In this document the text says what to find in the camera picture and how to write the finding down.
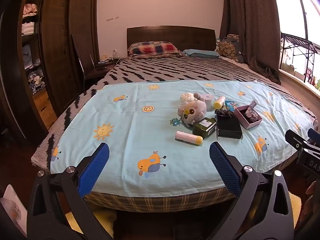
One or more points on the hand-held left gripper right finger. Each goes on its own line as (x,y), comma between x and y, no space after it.
(225,170)

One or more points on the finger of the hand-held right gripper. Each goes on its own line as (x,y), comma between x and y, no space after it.
(300,143)
(315,134)

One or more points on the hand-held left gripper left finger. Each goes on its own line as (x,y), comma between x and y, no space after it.
(93,170)

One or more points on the blue wet wipes packet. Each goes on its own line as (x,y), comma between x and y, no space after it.
(229,105)

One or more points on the person's right hand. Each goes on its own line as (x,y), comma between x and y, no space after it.
(312,190)

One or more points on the black box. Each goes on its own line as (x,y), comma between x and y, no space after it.
(228,126)

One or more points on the dark green box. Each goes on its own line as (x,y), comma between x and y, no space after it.
(203,130)

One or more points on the pink tube with yellow cap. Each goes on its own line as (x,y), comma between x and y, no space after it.
(186,136)

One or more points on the yellow fluffy rug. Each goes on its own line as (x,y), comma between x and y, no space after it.
(105,220)

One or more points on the pink box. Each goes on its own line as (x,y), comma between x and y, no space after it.
(250,124)

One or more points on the dark lace cloth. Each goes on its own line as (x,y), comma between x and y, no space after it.
(222,112)

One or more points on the monkey toy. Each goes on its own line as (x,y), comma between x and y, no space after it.
(309,75)

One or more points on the yellow bottle with white cap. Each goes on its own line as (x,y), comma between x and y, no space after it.
(218,103)

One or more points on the grey owl plush toy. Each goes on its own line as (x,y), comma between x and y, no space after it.
(191,111)

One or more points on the light blue cartoon bed sheet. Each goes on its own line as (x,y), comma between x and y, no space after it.
(150,130)

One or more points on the pink tape roll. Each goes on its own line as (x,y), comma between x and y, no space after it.
(207,102)

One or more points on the plaid mattress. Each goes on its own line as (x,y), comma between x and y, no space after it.
(162,202)

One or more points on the white plush toy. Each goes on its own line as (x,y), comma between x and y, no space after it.
(187,97)

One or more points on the open wooden shelf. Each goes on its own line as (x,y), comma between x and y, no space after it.
(41,105)

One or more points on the white box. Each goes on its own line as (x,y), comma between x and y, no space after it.
(12,202)

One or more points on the black metal rack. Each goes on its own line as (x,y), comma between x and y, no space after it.
(300,45)

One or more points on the dark chair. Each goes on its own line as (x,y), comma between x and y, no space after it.
(80,62)

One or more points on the circle patterned cushion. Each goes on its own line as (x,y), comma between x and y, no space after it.
(228,48)

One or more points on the blue pillow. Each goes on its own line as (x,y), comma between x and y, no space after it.
(200,53)

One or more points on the window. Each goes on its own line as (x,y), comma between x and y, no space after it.
(290,10)

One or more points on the dark wooden wardrobe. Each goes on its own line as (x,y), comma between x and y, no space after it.
(65,42)

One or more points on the brown curtain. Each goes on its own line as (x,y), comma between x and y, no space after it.
(250,17)

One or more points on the plaid pillow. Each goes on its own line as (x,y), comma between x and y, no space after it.
(152,48)

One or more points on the dark wooden headboard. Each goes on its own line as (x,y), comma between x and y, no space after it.
(170,33)

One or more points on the striped folded clothes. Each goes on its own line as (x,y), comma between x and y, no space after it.
(28,28)

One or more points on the pink folded clothes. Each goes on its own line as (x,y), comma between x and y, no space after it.
(30,9)

